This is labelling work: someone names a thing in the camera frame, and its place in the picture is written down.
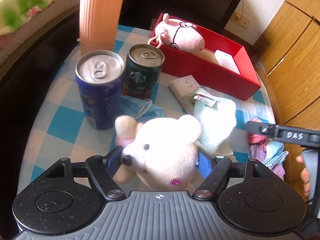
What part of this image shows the red cardboard box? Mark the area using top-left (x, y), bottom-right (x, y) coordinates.
top-left (149, 13), bottom-right (262, 101)

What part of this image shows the white teddy bear plush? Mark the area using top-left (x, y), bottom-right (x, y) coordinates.
top-left (114, 114), bottom-right (202, 192)

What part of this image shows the pink pig plush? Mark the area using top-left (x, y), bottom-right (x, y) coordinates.
top-left (149, 13), bottom-right (206, 54)

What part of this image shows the floral blanket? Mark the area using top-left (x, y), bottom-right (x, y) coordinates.
top-left (0, 0), bottom-right (83, 37)

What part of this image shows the blue face mask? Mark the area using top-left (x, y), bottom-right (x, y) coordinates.
top-left (120, 95), bottom-right (166, 119)

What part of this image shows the light green towel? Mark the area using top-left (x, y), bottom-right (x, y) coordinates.
top-left (192, 87), bottom-right (237, 161)

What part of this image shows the white sponge block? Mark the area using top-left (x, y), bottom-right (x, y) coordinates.
top-left (214, 50), bottom-right (241, 75)

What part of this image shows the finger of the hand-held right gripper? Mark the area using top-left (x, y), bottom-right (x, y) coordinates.
top-left (245, 120), bottom-right (283, 141)

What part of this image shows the orange ribbed container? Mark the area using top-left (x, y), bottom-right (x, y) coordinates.
top-left (77, 0), bottom-right (126, 56)

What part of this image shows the light blue cloth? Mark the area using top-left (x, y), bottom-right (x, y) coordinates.
top-left (262, 141), bottom-right (289, 167)

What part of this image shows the blue drink can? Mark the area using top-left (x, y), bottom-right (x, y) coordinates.
top-left (75, 51), bottom-right (125, 130)

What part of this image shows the white power strip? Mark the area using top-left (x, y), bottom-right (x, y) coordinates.
top-left (168, 76), bottom-right (201, 113)

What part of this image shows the dark bed frame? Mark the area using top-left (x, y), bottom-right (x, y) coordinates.
top-left (0, 5), bottom-right (81, 160)

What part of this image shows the person's right hand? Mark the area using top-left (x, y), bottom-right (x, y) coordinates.
top-left (296, 155), bottom-right (311, 197)

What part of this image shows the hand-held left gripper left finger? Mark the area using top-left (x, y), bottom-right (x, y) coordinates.
top-left (46, 146), bottom-right (126, 202)

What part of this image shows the wooden wardrobe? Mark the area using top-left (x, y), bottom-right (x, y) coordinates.
top-left (254, 0), bottom-right (320, 202)

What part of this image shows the dark green coffee can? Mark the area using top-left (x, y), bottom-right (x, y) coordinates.
top-left (122, 44), bottom-right (165, 99)

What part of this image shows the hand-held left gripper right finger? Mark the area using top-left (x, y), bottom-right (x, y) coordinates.
top-left (192, 148), bottom-right (272, 202)

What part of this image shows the purple fleece cloth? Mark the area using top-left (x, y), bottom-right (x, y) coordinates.
top-left (249, 142), bottom-right (286, 180)

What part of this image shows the pink cloth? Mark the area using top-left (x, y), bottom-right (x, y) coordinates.
top-left (247, 118), bottom-right (267, 145)

